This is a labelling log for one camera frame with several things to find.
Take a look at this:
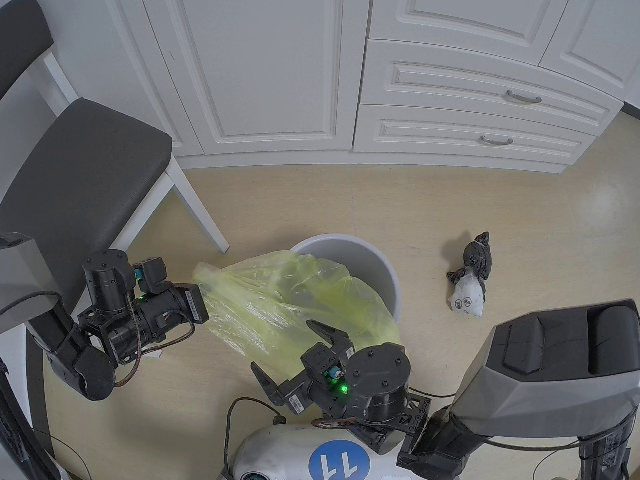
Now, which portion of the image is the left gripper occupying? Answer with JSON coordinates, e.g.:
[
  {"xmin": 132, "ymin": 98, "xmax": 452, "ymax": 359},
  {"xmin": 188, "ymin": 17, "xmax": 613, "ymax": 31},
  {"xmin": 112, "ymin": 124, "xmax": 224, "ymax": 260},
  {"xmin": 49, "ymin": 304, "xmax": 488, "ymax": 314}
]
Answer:
[{"xmin": 140, "ymin": 283, "xmax": 209, "ymax": 336}]

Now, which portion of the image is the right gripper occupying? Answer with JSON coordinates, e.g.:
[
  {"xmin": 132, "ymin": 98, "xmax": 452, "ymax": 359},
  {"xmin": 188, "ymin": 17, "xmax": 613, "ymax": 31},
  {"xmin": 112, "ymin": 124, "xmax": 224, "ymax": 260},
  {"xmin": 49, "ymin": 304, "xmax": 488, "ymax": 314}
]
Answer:
[{"xmin": 250, "ymin": 320, "xmax": 351, "ymax": 419}]

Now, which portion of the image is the yellow plastic bag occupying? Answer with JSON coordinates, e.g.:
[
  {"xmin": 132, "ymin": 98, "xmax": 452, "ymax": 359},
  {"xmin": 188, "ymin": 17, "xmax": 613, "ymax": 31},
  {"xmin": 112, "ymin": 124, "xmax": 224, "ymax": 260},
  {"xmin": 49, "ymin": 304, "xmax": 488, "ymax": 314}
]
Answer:
[{"xmin": 192, "ymin": 250, "xmax": 403, "ymax": 369}]

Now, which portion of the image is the black plastic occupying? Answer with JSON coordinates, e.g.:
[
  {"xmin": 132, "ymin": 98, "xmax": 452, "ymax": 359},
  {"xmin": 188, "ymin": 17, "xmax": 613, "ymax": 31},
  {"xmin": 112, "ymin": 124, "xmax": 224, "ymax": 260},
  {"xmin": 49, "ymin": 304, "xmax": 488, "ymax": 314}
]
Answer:
[{"xmin": 446, "ymin": 231, "xmax": 496, "ymax": 296}]

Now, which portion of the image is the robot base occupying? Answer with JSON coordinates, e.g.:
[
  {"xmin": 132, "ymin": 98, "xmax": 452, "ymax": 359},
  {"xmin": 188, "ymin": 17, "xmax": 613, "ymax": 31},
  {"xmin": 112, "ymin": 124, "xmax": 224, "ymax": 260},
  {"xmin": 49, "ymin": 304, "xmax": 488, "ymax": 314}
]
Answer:
[{"xmin": 227, "ymin": 420, "xmax": 416, "ymax": 480}]

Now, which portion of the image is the white trash bin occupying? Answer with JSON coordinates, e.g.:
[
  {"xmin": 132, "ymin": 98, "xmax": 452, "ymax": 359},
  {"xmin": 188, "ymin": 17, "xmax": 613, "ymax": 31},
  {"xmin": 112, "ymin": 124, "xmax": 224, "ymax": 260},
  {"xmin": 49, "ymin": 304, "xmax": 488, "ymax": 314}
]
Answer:
[{"xmin": 290, "ymin": 234, "xmax": 401, "ymax": 324}]

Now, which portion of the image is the dark grey white chair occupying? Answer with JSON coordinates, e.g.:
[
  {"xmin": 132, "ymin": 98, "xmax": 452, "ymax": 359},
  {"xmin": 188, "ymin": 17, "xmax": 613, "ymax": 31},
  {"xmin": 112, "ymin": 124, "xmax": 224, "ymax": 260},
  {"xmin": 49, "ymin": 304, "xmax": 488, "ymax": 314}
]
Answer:
[{"xmin": 0, "ymin": 0, "xmax": 231, "ymax": 319}]

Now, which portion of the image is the white wardrobe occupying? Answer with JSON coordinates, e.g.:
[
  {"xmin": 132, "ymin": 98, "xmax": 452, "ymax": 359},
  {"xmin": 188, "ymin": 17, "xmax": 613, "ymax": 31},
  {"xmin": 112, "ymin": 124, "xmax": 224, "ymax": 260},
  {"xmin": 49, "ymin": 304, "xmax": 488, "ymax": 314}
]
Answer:
[{"xmin": 92, "ymin": 0, "xmax": 640, "ymax": 175}]

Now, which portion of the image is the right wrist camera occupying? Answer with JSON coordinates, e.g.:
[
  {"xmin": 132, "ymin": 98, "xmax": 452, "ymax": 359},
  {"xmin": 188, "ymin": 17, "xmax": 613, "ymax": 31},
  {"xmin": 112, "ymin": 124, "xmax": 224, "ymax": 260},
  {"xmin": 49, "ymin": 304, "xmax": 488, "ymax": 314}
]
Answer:
[{"xmin": 300, "ymin": 342, "xmax": 348, "ymax": 386}]

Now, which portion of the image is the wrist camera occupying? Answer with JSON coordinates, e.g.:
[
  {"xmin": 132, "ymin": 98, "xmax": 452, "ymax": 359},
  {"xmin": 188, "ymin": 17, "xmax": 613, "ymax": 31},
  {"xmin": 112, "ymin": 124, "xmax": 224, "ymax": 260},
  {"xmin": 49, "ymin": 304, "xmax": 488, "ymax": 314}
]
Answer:
[
  {"xmin": 300, "ymin": 342, "xmax": 348, "ymax": 386},
  {"xmin": 132, "ymin": 257, "xmax": 167, "ymax": 293}
]

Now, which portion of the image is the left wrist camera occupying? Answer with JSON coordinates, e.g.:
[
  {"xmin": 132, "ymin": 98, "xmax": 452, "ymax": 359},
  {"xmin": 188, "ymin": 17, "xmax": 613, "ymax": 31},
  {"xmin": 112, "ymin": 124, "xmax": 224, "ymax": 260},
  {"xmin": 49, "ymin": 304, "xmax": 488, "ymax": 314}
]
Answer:
[{"xmin": 132, "ymin": 257, "xmax": 167, "ymax": 293}]

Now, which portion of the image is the black cable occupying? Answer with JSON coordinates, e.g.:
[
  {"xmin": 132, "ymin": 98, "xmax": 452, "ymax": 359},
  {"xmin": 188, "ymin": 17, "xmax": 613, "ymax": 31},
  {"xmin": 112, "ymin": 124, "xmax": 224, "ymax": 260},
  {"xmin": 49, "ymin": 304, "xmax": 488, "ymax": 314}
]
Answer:
[
  {"xmin": 32, "ymin": 428, "xmax": 83, "ymax": 480},
  {"xmin": 223, "ymin": 397, "xmax": 287, "ymax": 475}
]

